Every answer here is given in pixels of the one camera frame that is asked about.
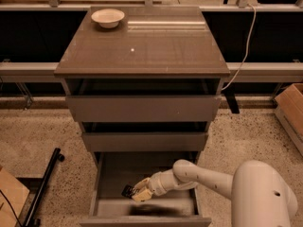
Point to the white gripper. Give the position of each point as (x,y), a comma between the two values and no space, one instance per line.
(154,183)

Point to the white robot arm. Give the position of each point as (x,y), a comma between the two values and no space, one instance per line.
(259,195)

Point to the bottom grey open drawer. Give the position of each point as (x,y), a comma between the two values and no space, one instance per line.
(117,169)

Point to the middle grey drawer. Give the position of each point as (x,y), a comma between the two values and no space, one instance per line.
(154,136)

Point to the grey drawer cabinet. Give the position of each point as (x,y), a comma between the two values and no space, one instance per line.
(158,51)

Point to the top grey drawer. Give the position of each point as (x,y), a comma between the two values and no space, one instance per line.
(143,108)

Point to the black metal bar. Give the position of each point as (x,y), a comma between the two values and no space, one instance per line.
(30,221)

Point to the cardboard box left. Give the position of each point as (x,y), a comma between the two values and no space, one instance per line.
(12,199)

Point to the cardboard box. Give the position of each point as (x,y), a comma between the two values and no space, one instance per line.
(12,199)
(289,112)

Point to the cardboard box right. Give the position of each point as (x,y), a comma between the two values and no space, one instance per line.
(289,112)

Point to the white ceramic bowl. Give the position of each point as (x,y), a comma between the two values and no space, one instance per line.
(108,18)

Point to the black bracket post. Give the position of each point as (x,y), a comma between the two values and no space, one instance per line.
(229,94)

